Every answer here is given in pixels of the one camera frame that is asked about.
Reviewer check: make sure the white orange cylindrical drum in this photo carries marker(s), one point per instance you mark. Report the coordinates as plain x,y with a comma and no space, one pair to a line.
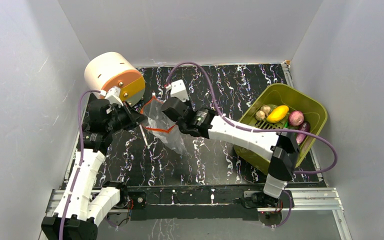
111,69

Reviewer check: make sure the green white pen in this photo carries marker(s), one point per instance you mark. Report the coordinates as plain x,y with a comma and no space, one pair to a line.
143,135

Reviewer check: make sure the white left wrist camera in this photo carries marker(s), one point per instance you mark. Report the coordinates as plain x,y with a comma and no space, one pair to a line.
112,95

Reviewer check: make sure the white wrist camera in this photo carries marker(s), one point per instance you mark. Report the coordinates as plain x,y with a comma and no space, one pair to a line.
177,89
112,95

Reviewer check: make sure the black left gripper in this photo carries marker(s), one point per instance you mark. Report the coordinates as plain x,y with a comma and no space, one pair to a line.
135,116

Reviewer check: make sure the olive green plastic basket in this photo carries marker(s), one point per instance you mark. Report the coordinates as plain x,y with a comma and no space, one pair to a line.
275,95

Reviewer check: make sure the clear orange zip top bag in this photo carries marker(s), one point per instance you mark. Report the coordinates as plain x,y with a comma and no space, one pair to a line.
161,127

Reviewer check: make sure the purple toy eggplant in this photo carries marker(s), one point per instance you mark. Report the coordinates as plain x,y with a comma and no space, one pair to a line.
304,127

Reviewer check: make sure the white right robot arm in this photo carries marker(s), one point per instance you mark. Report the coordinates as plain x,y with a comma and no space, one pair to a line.
278,147

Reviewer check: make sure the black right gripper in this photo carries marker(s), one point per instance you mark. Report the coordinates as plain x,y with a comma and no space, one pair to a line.
171,110

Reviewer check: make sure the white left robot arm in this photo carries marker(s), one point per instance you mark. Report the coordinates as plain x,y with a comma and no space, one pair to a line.
79,213

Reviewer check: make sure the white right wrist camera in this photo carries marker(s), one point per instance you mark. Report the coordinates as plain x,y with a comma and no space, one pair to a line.
177,89

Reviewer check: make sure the beige toy garlic bulb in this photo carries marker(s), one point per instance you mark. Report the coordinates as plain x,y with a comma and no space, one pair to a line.
266,109

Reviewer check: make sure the pink toy onion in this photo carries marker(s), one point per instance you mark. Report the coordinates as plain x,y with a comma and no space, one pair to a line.
296,118

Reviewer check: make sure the yellow toy lemon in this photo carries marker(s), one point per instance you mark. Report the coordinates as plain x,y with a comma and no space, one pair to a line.
277,114

